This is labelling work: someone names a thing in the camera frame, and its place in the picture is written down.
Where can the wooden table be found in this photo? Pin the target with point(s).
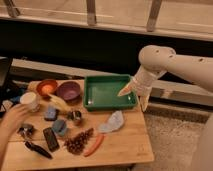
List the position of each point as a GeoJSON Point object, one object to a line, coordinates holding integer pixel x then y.
{"type": "Point", "coordinates": [128, 145]}

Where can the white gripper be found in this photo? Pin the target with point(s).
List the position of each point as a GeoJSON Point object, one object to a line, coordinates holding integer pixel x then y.
{"type": "Point", "coordinates": [141, 84]}

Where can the white paper cup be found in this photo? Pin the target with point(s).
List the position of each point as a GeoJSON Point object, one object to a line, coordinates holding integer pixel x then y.
{"type": "Point", "coordinates": [30, 99]}

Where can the blue round lid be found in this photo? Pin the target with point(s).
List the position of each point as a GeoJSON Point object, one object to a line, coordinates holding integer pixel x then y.
{"type": "Point", "coordinates": [59, 127]}

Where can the person's forearm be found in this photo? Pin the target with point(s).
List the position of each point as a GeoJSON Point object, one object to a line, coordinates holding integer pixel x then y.
{"type": "Point", "coordinates": [4, 138]}

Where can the orange bowl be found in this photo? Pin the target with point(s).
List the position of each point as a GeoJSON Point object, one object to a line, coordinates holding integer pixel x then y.
{"type": "Point", "coordinates": [46, 87]}

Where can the brown pine cone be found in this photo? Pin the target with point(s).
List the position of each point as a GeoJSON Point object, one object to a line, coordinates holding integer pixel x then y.
{"type": "Point", "coordinates": [77, 144]}

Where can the person's hand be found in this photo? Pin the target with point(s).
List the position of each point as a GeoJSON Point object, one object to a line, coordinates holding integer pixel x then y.
{"type": "Point", "coordinates": [14, 118]}

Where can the yellow banana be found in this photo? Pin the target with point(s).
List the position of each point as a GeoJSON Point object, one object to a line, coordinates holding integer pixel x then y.
{"type": "Point", "coordinates": [59, 103]}

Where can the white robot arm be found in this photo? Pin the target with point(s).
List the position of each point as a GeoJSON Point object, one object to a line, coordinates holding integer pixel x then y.
{"type": "Point", "coordinates": [155, 61]}

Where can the orange carrot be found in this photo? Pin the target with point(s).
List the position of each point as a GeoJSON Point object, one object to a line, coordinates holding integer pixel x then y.
{"type": "Point", "coordinates": [95, 146]}

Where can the small metal cup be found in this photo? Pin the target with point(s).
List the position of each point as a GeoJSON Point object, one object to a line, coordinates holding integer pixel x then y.
{"type": "Point", "coordinates": [75, 116]}

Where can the green plastic tray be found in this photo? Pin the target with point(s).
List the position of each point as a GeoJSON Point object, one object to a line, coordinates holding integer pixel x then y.
{"type": "Point", "coordinates": [101, 93]}

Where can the black handled peeler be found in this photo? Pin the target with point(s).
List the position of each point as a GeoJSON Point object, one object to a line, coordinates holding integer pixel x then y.
{"type": "Point", "coordinates": [26, 131]}

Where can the purple bowl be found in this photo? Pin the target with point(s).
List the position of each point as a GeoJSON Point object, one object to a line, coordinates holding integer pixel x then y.
{"type": "Point", "coordinates": [69, 90]}

